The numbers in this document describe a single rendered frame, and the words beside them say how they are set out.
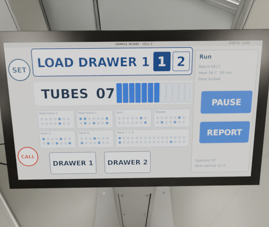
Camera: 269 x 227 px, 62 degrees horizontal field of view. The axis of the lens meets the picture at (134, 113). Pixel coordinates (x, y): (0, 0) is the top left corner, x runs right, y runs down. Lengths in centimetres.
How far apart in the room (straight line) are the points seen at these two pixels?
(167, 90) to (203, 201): 118
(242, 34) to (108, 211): 121
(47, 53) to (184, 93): 27
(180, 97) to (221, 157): 15
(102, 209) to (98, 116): 106
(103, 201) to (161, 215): 36
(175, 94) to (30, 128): 29
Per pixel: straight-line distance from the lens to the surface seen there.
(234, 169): 51
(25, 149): 50
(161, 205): 146
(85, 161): 47
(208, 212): 154
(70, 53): 44
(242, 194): 165
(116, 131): 44
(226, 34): 47
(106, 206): 145
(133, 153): 46
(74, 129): 46
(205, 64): 45
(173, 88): 44
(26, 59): 47
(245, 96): 48
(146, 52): 43
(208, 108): 46
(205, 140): 47
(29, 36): 47
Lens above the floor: 142
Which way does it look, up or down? 50 degrees down
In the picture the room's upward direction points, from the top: straight up
